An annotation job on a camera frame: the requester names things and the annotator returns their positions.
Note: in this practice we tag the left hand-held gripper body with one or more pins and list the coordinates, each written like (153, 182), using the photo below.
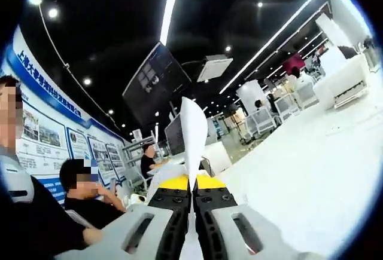
(134, 201)

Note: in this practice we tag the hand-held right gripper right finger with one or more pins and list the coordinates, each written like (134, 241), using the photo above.
(215, 200)

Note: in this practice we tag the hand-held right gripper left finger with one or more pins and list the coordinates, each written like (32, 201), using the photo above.
(167, 200)

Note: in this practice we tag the stack of white printing papers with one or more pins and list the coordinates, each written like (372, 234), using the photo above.
(194, 128)

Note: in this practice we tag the grey metal shelf rack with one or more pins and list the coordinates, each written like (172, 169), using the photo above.
(131, 152)

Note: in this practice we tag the computer monitor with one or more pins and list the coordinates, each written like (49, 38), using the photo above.
(175, 134)

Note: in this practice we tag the white table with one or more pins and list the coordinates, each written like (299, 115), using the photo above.
(299, 182)

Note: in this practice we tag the white office chair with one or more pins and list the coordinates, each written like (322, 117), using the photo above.
(306, 94)
(264, 122)
(285, 107)

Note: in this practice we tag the human arm black sleeve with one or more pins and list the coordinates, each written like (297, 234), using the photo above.
(39, 227)

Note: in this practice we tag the hanging dark monitor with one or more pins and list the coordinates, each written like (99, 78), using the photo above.
(155, 83)

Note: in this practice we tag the white worn device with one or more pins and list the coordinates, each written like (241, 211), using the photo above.
(15, 173)

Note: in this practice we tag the ceiling air conditioner unit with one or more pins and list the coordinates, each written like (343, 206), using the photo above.
(214, 68)

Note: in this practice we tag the thin ceiling conduit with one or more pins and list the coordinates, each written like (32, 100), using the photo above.
(66, 66)

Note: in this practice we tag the dark red object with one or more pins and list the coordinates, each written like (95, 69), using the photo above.
(294, 62)

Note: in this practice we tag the long ceiling light strip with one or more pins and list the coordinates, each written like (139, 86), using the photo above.
(270, 42)
(172, 3)

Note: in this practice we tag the person's head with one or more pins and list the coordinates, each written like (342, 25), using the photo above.
(9, 80)

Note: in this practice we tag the white printer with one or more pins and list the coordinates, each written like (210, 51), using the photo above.
(344, 77)

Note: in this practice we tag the blue white wall poster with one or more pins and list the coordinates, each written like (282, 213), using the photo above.
(45, 140)

